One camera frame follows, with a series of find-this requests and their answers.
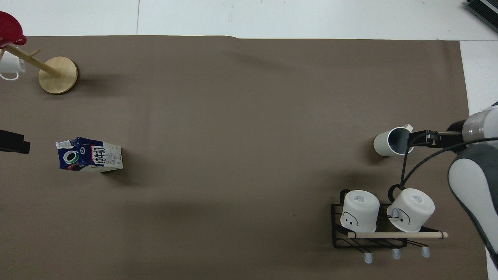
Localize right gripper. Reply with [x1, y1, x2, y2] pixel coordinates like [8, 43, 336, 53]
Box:
[407, 120, 470, 152]

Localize cream cup with dark inside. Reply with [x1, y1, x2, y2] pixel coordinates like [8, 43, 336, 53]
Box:
[373, 124, 414, 158]

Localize blue and white milk carton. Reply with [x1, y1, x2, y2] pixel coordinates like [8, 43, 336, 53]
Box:
[55, 136, 124, 173]

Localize small plain white cup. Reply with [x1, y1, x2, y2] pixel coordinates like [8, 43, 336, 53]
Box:
[0, 51, 27, 81]

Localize red cup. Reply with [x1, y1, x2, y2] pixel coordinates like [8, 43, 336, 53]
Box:
[0, 11, 28, 49]

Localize white mug with face print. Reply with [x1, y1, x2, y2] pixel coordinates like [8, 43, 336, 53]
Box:
[339, 189, 381, 233]
[386, 184, 436, 233]

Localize wooden rod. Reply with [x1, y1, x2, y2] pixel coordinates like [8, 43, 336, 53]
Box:
[347, 231, 449, 239]

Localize wooden mug tree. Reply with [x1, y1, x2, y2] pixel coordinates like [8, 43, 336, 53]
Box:
[0, 42, 79, 95]

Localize black cable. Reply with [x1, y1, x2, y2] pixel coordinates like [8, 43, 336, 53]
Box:
[399, 136, 498, 187]

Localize black wire cup rack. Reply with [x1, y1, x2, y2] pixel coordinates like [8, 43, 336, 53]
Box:
[331, 203, 449, 265]

